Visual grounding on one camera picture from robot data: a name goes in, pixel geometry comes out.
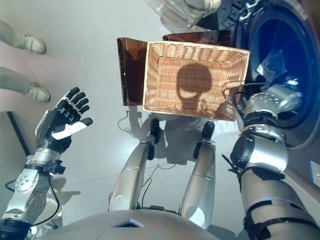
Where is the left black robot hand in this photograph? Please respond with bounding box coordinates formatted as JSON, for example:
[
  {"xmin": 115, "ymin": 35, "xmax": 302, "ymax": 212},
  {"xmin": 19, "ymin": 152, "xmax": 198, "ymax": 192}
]
[{"xmin": 34, "ymin": 86, "xmax": 94, "ymax": 154}]

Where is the light grey sweatshirt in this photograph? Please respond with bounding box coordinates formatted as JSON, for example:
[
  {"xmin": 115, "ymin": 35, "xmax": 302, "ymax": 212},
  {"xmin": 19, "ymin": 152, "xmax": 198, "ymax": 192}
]
[{"xmin": 256, "ymin": 49, "xmax": 303, "ymax": 111}]

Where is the round washing machine door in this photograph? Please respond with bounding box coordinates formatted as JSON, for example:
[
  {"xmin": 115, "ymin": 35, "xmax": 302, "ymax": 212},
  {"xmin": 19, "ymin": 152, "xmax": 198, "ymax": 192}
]
[{"xmin": 144, "ymin": 0, "xmax": 238, "ymax": 30}]

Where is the grey front-load washing machine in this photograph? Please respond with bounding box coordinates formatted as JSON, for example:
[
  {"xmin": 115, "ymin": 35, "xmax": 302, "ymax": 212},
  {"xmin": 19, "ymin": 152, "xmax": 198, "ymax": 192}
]
[{"xmin": 232, "ymin": 0, "xmax": 320, "ymax": 183}]

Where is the brown acrylic stool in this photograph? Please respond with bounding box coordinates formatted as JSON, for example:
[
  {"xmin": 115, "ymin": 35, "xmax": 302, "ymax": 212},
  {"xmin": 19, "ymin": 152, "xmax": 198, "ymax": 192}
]
[{"xmin": 116, "ymin": 31, "xmax": 235, "ymax": 108}]

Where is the left silver robot leg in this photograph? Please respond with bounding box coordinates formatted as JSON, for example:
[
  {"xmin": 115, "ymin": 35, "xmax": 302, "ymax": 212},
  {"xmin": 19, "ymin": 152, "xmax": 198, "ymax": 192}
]
[{"xmin": 108, "ymin": 117, "xmax": 162, "ymax": 212}]

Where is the silver robot leg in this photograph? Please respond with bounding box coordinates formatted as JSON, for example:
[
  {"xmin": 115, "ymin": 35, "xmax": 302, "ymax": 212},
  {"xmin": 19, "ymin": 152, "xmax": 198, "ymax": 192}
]
[
  {"xmin": 108, "ymin": 117, "xmax": 162, "ymax": 212},
  {"xmin": 179, "ymin": 121, "xmax": 217, "ymax": 230}
]

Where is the silver robot torso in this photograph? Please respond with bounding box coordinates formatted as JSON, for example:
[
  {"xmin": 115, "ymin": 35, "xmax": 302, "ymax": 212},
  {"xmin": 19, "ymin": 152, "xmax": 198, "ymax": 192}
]
[{"xmin": 34, "ymin": 209, "xmax": 251, "ymax": 240}]

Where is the woven wicker laundry basket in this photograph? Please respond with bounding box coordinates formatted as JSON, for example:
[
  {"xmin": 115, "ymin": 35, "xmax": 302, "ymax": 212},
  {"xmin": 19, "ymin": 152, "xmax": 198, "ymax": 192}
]
[{"xmin": 142, "ymin": 40, "xmax": 251, "ymax": 123}]

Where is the right silver robot leg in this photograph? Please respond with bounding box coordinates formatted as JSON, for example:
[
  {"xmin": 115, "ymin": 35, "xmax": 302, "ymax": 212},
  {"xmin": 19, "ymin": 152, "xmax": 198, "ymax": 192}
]
[{"xmin": 179, "ymin": 121, "xmax": 217, "ymax": 230}]

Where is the blue white instruction sticker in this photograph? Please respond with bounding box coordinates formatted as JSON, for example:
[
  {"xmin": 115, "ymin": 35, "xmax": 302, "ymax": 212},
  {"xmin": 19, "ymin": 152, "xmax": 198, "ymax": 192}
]
[{"xmin": 309, "ymin": 159, "xmax": 320, "ymax": 185}]

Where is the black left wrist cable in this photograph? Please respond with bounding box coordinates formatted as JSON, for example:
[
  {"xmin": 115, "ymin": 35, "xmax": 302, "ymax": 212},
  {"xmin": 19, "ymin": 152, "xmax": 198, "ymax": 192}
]
[{"xmin": 4, "ymin": 174, "xmax": 61, "ymax": 227}]

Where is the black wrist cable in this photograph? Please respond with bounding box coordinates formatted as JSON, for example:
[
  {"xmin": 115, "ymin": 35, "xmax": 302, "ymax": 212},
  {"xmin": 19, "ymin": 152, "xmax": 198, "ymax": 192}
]
[
  {"xmin": 222, "ymin": 81, "xmax": 266, "ymax": 118},
  {"xmin": 4, "ymin": 174, "xmax": 61, "ymax": 227}
]

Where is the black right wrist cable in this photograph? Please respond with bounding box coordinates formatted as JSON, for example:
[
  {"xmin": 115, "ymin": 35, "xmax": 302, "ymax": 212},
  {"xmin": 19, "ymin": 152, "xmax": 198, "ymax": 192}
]
[{"xmin": 222, "ymin": 81, "xmax": 266, "ymax": 118}]

